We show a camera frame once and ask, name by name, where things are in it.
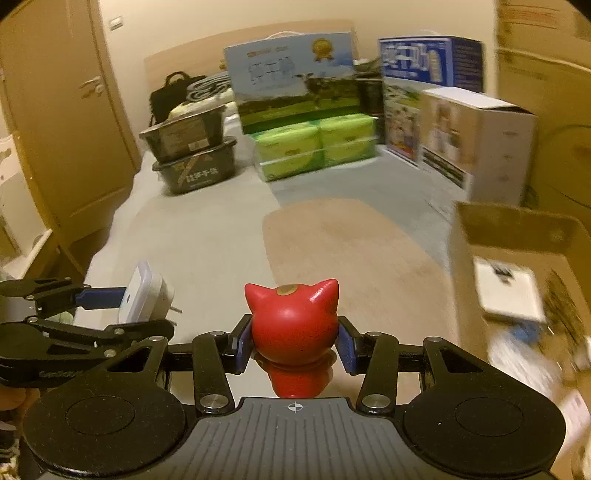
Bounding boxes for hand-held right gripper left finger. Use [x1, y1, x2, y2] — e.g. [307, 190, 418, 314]
[104, 314, 254, 414]

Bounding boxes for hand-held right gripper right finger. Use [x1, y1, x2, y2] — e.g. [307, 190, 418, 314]
[338, 315, 490, 414]

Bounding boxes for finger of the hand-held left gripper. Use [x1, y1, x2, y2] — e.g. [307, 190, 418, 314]
[0, 320, 175, 361]
[0, 276, 128, 320]

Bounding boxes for white square charger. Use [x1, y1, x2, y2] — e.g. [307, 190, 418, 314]
[119, 261, 176, 325]

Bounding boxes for red cat figurine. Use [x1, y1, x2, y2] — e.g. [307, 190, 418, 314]
[244, 279, 341, 399]

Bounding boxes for shallow cardboard box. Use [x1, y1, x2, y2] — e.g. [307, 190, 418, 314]
[449, 201, 591, 404]

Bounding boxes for person's left hand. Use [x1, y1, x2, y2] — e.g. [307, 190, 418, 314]
[0, 387, 41, 412]

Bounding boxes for black plastic basket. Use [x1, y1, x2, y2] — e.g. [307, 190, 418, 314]
[152, 137, 238, 195]
[139, 103, 229, 163]

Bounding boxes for wooden door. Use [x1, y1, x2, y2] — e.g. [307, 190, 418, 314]
[0, 0, 142, 234]

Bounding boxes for green tissue pack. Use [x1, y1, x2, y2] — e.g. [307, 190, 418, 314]
[250, 122, 322, 184]
[318, 115, 378, 170]

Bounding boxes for black laptop bag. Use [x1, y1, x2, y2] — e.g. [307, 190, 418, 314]
[148, 71, 207, 126]

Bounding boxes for striped grey fabric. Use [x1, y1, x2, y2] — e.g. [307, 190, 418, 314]
[187, 71, 232, 101]

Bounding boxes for white appliance box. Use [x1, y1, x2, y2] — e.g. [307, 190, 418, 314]
[419, 87, 539, 207]

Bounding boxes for dark box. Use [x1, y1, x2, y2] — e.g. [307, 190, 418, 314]
[355, 76, 385, 117]

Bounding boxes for green meadow milk gift box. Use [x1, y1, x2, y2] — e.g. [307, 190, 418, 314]
[224, 31, 362, 136]

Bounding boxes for blue milk carton box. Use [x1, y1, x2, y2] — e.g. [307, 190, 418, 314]
[378, 36, 486, 168]

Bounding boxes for large tall cardboard box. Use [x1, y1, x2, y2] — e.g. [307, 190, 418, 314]
[495, 0, 591, 223]

